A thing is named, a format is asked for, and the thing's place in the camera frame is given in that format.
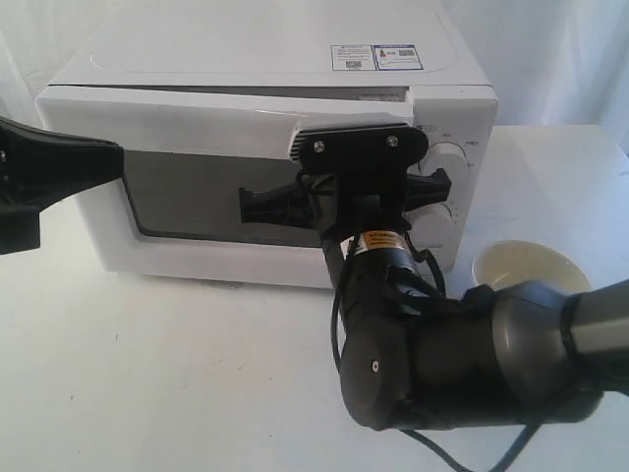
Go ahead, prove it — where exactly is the white microwave oven body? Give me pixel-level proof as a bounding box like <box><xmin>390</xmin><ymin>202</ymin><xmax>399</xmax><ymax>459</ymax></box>
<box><xmin>45</xmin><ymin>1</ymin><xmax>498</xmax><ymax>270</ymax></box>

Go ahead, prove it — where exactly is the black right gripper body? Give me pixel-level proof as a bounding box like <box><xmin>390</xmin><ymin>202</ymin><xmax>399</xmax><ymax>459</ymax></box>
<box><xmin>307</xmin><ymin>171</ymin><xmax>411</xmax><ymax>236</ymax></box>

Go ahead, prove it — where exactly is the blue white warning sticker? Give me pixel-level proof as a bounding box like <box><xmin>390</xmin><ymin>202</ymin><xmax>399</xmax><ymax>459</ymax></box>
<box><xmin>330</xmin><ymin>44</ymin><xmax>424</xmax><ymax>72</ymax></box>

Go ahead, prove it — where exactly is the lower white control knob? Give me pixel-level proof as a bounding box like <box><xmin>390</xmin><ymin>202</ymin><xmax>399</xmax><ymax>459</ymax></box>
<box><xmin>406</xmin><ymin>203</ymin><xmax>454</xmax><ymax>246</ymax></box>

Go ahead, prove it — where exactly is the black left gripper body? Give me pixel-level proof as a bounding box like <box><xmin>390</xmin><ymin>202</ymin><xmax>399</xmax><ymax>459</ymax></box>
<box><xmin>1</xmin><ymin>147</ymin><xmax>42</xmax><ymax>255</ymax></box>

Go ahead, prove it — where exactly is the white control knob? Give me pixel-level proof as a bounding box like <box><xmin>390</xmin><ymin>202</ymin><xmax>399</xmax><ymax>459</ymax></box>
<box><xmin>419</xmin><ymin>143</ymin><xmax>468</xmax><ymax>200</ymax></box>
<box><xmin>406</xmin><ymin>203</ymin><xmax>454</xmax><ymax>246</ymax></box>

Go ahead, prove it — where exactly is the white microwave door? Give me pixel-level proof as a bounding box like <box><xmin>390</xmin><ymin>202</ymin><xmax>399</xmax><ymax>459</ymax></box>
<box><xmin>36</xmin><ymin>86</ymin><xmax>413</xmax><ymax>288</ymax></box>

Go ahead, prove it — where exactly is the upper white control knob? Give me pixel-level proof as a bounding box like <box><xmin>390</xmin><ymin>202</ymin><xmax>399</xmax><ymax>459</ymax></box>
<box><xmin>419</xmin><ymin>143</ymin><xmax>468</xmax><ymax>200</ymax></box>

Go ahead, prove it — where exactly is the cream ceramic bowl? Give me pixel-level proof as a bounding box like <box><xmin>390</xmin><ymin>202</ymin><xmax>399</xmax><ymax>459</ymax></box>
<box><xmin>472</xmin><ymin>240</ymin><xmax>592</xmax><ymax>293</ymax></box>

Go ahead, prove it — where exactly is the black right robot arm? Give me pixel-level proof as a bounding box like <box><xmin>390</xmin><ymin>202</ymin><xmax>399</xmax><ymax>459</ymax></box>
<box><xmin>239</xmin><ymin>170</ymin><xmax>628</xmax><ymax>433</ymax></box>

